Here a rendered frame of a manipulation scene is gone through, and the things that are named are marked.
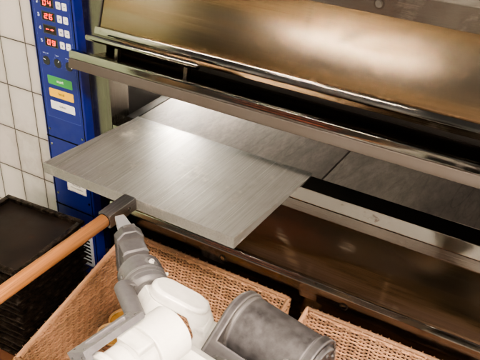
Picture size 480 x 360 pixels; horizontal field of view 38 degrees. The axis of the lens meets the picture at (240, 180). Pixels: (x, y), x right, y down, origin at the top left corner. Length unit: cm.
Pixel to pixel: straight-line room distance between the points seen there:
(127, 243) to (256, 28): 56
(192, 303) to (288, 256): 59
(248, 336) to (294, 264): 83
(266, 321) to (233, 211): 64
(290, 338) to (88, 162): 96
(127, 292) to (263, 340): 39
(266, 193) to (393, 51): 45
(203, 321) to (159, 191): 49
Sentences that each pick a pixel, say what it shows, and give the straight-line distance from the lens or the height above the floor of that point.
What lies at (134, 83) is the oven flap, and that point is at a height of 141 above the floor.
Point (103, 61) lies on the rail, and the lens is 171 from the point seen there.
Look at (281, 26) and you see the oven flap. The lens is 157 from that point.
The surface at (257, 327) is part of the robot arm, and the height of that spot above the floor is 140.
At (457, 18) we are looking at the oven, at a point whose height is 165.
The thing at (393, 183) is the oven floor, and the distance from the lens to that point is 175.
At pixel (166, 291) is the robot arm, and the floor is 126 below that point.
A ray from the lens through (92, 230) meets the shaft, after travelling 152.
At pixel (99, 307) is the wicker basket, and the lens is 214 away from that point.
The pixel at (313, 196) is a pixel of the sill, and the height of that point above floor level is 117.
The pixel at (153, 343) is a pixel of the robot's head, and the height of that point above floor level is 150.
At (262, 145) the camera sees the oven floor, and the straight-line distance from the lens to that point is 186.
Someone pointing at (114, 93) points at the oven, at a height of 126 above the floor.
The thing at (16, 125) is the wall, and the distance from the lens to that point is 228.
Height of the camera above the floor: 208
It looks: 32 degrees down
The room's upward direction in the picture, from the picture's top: 2 degrees clockwise
